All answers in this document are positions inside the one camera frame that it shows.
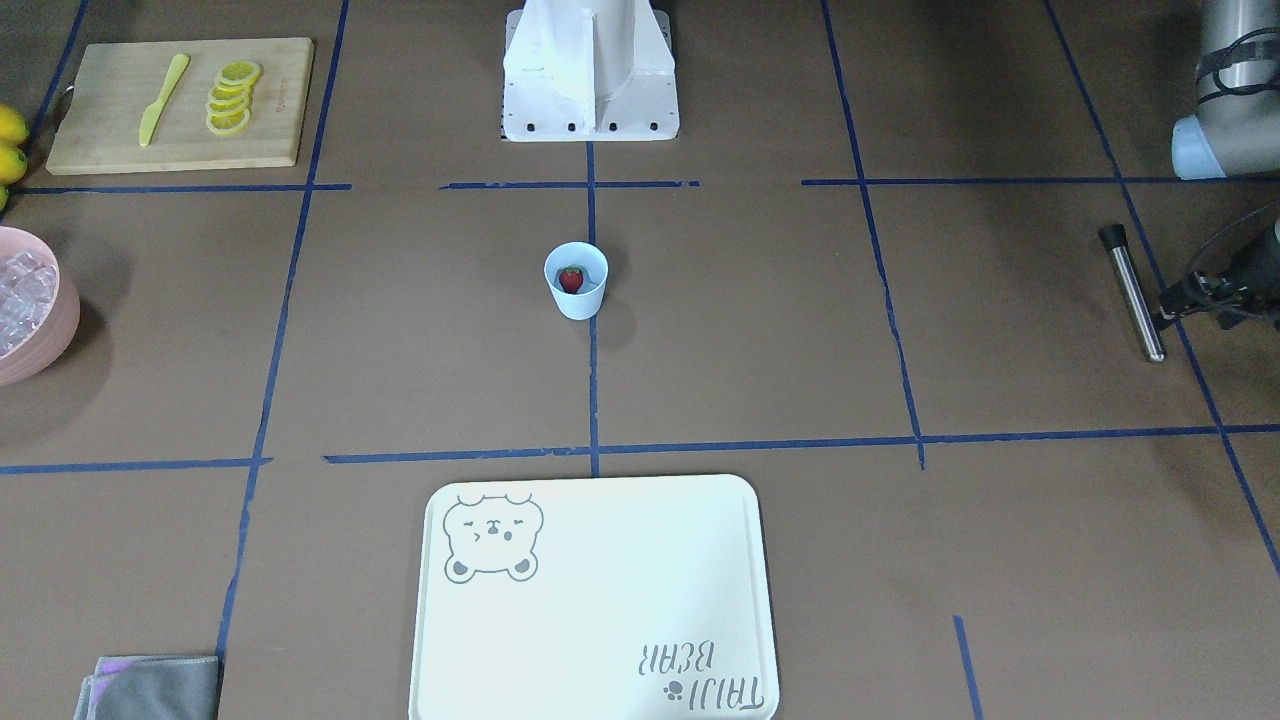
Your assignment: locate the wooden cutting board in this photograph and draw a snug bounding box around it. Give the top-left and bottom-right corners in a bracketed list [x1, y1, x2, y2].
[45, 37, 314, 176]

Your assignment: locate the grey folded cloth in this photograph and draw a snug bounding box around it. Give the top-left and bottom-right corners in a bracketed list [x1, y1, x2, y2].
[73, 655, 221, 719]

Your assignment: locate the steel muddler with black tip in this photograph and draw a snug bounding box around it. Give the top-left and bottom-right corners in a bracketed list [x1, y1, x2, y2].
[1097, 224, 1166, 363]

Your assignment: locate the whole lemon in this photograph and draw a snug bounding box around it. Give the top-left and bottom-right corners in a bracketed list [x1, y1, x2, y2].
[0, 102, 29, 147]
[0, 143, 28, 187]

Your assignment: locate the lemon slice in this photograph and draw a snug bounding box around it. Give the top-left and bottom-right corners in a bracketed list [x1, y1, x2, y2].
[205, 60, 262, 136]

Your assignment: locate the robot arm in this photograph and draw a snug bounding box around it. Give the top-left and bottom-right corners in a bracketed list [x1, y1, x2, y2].
[1152, 1, 1279, 331]

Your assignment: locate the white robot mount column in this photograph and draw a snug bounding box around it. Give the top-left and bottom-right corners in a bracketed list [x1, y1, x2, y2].
[500, 1, 680, 143]

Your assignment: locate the cream bear tray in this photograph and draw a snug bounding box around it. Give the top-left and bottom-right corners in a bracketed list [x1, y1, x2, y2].
[407, 474, 781, 719]

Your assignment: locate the light blue plastic cup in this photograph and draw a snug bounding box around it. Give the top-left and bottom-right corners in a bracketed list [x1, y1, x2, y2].
[543, 241, 611, 322]

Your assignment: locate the pink bowl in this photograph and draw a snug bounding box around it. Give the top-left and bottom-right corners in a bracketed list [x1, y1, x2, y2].
[1, 225, 81, 386]

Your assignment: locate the yellow knife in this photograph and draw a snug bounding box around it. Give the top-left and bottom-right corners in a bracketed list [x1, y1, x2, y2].
[137, 53, 189, 149]

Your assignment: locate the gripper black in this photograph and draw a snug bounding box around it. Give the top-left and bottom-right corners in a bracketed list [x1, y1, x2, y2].
[1152, 223, 1279, 331]

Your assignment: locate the pile of ice cubes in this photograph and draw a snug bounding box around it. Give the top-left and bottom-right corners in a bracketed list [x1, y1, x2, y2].
[1, 250, 59, 356]

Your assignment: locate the red strawberry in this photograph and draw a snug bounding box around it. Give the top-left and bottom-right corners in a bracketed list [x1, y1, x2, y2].
[556, 266, 586, 295]

